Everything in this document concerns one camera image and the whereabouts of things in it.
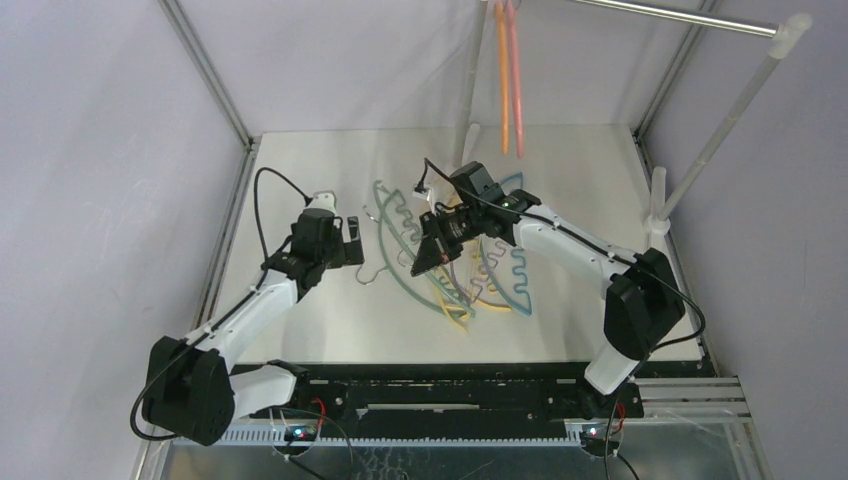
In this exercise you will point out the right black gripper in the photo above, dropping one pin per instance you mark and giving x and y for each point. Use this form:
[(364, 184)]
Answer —
[(437, 235)]

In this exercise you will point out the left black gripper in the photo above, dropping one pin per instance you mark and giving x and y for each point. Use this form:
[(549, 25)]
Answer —
[(348, 252)]

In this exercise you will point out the light green plastic hanger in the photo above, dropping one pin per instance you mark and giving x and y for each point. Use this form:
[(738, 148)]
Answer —
[(384, 218)]

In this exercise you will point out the orange plastic hanger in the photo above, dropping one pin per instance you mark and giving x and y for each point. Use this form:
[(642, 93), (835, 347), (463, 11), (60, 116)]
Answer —
[(500, 26)]

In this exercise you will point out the pink plastic hanger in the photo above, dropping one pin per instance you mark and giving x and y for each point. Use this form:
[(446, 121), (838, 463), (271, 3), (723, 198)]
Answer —
[(515, 76)]

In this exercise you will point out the purple plastic hanger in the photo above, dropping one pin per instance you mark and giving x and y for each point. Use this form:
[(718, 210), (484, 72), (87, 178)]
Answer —
[(493, 265)]

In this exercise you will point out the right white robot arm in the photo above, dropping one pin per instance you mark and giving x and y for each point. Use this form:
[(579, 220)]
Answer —
[(642, 300)]

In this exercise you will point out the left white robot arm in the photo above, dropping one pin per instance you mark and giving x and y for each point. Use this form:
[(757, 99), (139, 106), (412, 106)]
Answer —
[(191, 390)]

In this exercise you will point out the yellow plastic hanger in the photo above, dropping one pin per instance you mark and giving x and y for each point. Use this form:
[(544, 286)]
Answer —
[(455, 304)]

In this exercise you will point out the teal plastic hanger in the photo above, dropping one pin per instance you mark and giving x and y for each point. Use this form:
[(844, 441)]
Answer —
[(512, 274)]

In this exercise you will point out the left small circuit board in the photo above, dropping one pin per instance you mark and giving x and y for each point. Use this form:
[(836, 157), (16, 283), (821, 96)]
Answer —
[(300, 434)]

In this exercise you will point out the small circuit board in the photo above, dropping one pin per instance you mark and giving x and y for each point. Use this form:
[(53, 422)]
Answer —
[(300, 434), (595, 435)]

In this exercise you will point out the right small circuit board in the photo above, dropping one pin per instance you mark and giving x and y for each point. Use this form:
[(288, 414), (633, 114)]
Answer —
[(595, 435)]

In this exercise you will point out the chrome clothes rack bar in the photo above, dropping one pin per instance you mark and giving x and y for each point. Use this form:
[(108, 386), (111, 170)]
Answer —
[(690, 16)]

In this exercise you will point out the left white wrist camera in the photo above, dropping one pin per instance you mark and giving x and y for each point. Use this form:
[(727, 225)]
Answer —
[(324, 200)]

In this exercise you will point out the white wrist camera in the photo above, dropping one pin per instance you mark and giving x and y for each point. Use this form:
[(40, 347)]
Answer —
[(324, 200), (424, 192)]

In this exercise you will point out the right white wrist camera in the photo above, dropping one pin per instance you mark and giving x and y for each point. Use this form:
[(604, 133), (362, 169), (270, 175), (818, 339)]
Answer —
[(424, 192)]

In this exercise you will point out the left aluminium frame profile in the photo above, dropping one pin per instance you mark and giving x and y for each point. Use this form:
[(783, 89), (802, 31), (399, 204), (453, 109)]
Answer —
[(189, 37)]

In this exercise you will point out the aluminium frame profile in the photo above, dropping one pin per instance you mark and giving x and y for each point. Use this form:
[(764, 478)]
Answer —
[(189, 37), (680, 58)]

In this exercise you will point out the white clothes rack left post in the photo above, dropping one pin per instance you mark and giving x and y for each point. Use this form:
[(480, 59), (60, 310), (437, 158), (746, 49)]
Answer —
[(466, 98)]

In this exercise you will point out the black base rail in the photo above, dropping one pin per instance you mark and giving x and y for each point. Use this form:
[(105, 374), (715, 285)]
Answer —
[(430, 398)]

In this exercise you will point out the white slotted cable duct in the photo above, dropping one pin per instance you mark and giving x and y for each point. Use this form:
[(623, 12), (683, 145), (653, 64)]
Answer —
[(329, 435)]

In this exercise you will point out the right aluminium frame profile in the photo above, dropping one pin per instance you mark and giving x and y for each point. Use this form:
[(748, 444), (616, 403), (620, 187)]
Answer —
[(680, 58)]

